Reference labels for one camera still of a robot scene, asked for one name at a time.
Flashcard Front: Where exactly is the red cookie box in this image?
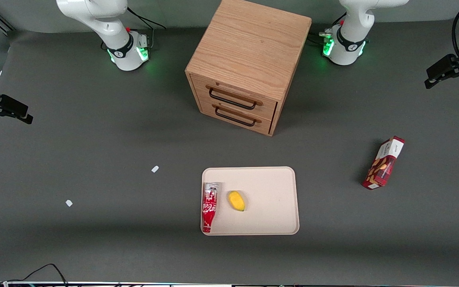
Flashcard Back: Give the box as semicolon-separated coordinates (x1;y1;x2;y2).
362;136;406;191

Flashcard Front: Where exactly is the beige plastic tray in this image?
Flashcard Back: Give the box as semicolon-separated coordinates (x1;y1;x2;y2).
201;166;300;236

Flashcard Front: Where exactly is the wooden two-drawer cabinet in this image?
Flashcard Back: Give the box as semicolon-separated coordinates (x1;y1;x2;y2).
185;0;312;137

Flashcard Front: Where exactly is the red cola bottle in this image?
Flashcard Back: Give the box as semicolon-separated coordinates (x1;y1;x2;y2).
202;182;219;234

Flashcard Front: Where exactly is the yellow lemon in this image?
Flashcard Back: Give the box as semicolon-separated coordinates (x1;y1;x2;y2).
228;191;246;212

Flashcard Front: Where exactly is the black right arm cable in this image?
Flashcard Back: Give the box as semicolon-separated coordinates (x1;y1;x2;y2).
127;7;167;31

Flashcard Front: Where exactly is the black cable at table edge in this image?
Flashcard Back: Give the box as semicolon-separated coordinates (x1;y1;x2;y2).
0;263;69;286

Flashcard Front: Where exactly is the wooden drawer with black handle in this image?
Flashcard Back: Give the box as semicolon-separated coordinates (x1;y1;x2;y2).
199;99;275;135
191;73;278;120

